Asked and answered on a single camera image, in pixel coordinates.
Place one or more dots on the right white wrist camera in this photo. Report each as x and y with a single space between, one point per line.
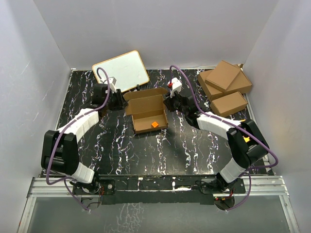
175 86

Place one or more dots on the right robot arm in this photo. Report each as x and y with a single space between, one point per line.
246 143

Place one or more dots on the aluminium rail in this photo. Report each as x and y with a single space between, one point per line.
261 185

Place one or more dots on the small orange cube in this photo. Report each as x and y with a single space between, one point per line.
154 124

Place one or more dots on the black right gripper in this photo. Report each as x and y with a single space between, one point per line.
168 100

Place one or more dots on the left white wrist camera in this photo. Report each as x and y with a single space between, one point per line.
111 83

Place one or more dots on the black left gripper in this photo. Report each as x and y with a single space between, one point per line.
121 104

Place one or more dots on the black base frame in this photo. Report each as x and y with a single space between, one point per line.
200 195

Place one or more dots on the cardboard box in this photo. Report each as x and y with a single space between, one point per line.
145 107
222 76
229 104
241 84

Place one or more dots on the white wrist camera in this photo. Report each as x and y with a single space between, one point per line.
111 83
175 86

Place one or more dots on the whiteboard with orange frame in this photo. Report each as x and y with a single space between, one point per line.
128 70

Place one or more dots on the yellow booklet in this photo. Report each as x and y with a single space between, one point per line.
245 126

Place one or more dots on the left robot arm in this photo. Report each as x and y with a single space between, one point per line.
60 148

